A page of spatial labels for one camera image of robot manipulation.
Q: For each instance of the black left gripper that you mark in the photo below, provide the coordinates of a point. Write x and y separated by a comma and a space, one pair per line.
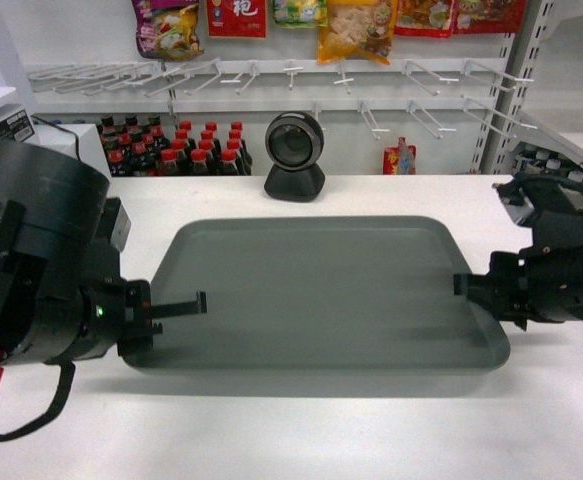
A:
119, 314

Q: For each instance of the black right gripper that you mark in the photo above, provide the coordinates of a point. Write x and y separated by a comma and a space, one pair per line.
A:
544, 286

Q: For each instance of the grey rectangular serving tray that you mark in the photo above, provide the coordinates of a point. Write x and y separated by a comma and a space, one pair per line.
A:
341, 293

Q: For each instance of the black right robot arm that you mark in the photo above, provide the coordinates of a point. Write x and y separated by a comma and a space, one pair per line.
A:
551, 206

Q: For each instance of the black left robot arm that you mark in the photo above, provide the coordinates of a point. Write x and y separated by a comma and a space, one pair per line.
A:
62, 296

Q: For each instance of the white checkout counter table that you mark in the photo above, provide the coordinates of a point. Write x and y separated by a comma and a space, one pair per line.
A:
522, 421

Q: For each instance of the red spout pouch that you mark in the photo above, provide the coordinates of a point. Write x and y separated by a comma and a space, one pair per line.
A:
400, 159

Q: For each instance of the white cash drawer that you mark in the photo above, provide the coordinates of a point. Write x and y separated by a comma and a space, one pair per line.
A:
75, 140

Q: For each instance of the black round barcode scanner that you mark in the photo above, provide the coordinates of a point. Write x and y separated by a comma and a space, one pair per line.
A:
294, 141

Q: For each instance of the red snack bag hanging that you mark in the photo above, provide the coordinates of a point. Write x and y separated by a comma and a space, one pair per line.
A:
425, 18

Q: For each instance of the purple noodle bag hanging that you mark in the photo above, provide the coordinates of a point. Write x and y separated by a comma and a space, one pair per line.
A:
167, 29

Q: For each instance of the red packet hanging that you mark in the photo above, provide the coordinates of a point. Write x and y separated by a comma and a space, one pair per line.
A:
237, 18

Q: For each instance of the yellow snack bag hanging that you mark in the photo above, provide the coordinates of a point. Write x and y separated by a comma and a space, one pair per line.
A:
357, 29

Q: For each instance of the green snack bag hanging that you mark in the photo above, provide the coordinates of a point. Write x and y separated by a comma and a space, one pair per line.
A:
300, 13

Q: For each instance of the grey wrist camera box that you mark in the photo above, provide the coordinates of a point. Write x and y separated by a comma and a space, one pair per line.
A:
115, 224

